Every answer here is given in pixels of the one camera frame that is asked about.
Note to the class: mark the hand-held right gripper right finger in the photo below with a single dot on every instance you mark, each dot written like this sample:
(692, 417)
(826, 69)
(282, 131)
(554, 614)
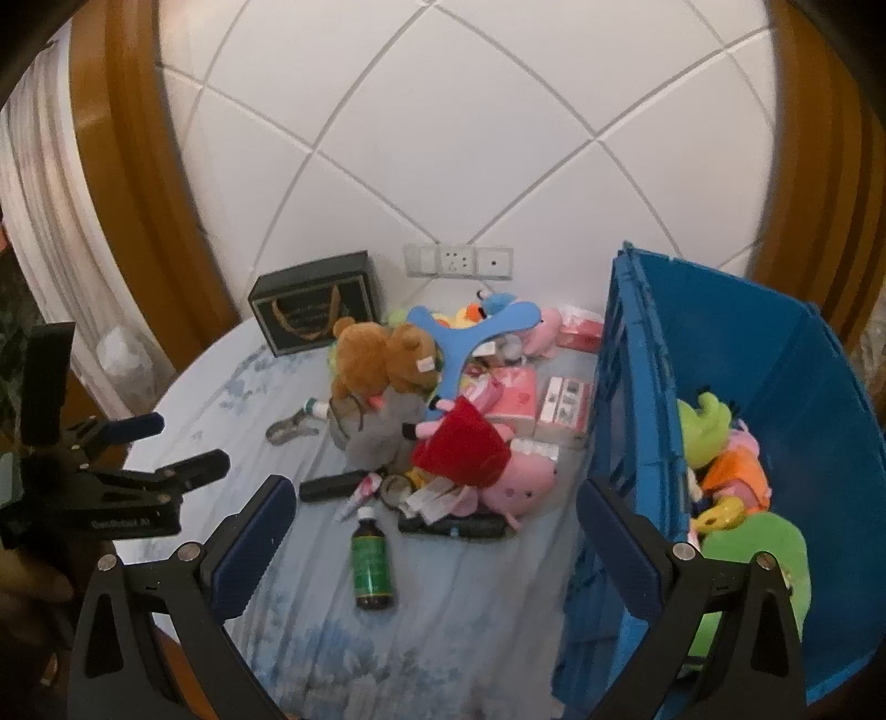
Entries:
(616, 547)

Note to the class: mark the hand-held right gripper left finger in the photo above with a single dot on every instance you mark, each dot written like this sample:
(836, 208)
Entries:
(253, 547)

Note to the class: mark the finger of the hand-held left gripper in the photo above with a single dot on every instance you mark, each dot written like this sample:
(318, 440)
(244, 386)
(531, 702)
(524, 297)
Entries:
(201, 464)
(135, 426)

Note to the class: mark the black remote control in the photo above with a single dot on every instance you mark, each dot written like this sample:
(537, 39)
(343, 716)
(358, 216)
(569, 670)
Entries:
(332, 487)

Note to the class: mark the dark bottle green label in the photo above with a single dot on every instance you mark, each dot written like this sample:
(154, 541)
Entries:
(372, 561)

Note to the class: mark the long black case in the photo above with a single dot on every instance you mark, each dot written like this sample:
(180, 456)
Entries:
(471, 529)

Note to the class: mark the blue plastic crate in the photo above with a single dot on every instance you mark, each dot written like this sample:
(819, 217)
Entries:
(637, 388)

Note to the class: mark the grey plush toy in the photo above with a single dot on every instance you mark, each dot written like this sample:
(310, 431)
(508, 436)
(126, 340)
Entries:
(377, 429)

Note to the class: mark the pink pig plush red dress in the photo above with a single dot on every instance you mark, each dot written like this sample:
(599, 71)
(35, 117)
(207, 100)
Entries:
(471, 443)

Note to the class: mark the person's left hand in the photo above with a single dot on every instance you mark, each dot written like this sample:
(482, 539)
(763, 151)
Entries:
(41, 588)

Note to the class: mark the yellow toy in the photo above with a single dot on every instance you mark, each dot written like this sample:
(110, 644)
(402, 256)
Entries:
(723, 516)

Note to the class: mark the white tube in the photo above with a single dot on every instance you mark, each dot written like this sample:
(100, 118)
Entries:
(358, 497)

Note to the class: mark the pink pig plush orange dress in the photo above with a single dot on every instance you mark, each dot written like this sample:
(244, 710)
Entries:
(737, 471)

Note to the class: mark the green frog plush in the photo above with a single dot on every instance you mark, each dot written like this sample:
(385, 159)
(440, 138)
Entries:
(702, 433)

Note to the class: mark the large green plush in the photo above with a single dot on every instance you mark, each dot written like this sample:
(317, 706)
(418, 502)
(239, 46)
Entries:
(761, 554)

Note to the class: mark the white red carton pack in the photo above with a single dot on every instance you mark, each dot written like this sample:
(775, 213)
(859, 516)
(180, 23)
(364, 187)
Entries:
(564, 408)

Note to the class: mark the pink white tissue pack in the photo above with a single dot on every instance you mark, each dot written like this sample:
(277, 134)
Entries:
(519, 396)

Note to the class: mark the light blue bed sheet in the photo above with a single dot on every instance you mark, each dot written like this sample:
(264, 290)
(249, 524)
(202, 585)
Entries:
(450, 623)

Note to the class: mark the black gift box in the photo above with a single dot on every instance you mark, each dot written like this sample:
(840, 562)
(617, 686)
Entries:
(304, 311)

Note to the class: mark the white paper packets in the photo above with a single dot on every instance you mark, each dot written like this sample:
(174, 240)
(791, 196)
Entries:
(436, 497)

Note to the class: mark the white curtain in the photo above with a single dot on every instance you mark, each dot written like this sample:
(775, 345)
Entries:
(62, 242)

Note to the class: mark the pink soft bag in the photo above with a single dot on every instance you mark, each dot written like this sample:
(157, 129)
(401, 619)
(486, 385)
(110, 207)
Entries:
(481, 396)

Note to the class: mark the brown teddy bear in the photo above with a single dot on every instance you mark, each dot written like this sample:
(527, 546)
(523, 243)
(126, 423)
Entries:
(374, 353)

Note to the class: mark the small pink pig plush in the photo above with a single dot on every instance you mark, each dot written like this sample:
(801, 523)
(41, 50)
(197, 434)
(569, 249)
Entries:
(547, 329)

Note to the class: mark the light green soft toy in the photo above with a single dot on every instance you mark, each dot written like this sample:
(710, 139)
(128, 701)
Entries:
(398, 318)

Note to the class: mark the blue boomerang toy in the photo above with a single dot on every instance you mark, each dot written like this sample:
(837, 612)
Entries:
(477, 339)

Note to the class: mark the colourful bird plush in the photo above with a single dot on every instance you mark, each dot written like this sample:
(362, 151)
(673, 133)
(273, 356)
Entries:
(474, 313)

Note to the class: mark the plastic wrapped roll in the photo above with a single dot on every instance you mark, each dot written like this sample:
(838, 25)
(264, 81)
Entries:
(871, 360)

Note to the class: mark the wooden frame beside curtain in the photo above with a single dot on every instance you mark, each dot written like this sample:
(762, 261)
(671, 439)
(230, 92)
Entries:
(138, 173)

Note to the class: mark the white wall switch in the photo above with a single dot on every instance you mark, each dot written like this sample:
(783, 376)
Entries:
(421, 259)

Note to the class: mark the white single-hole wall socket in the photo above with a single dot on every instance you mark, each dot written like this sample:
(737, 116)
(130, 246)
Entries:
(494, 262)

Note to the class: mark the white five-hole wall socket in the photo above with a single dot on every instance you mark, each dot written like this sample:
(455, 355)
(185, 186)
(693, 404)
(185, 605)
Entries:
(457, 260)

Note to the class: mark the wooden frame beside roll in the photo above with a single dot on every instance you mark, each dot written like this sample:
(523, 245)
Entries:
(830, 173)

